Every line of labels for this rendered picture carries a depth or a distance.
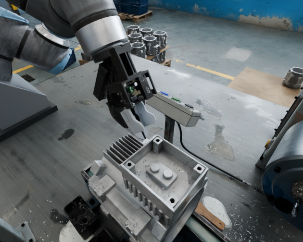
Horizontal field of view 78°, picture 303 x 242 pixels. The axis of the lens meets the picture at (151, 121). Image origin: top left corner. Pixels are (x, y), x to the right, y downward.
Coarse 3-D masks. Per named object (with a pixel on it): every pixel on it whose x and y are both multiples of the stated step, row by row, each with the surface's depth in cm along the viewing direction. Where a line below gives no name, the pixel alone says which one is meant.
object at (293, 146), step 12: (288, 132) 50; (300, 132) 44; (288, 144) 43; (300, 144) 40; (276, 156) 43; (288, 156) 39; (300, 156) 37; (276, 168) 41; (288, 168) 40; (300, 168) 38; (264, 180) 46; (276, 180) 43; (288, 180) 41; (300, 180) 39; (264, 192) 48; (276, 192) 44; (288, 192) 42; (300, 192) 37; (276, 204) 46; (288, 204) 43; (288, 216) 46; (300, 216) 43; (300, 228) 45
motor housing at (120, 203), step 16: (128, 144) 43; (144, 144) 46; (112, 160) 39; (96, 176) 42; (112, 176) 39; (112, 192) 38; (128, 192) 37; (112, 208) 37; (128, 208) 35; (144, 208) 35; (192, 208) 45; (176, 224) 45; (144, 240) 33
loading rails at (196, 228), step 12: (84, 168) 57; (84, 180) 60; (96, 204) 60; (192, 216) 49; (192, 228) 46; (204, 228) 46; (120, 240) 53; (180, 240) 51; (192, 240) 49; (204, 240) 44; (216, 240) 44; (228, 240) 43
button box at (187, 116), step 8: (160, 96) 59; (168, 96) 62; (152, 104) 61; (160, 104) 59; (168, 104) 58; (176, 104) 56; (184, 104) 58; (168, 112) 58; (176, 112) 56; (184, 112) 55; (192, 112) 53; (200, 112) 58; (176, 120) 56; (184, 120) 55; (192, 120) 56
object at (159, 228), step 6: (138, 138) 46; (96, 162) 40; (102, 162) 41; (90, 168) 40; (96, 168) 39; (102, 168) 40; (96, 174) 39; (204, 180) 37; (156, 222) 31; (162, 222) 31; (156, 228) 31; (162, 228) 30; (168, 228) 31; (156, 234) 31; (162, 234) 30
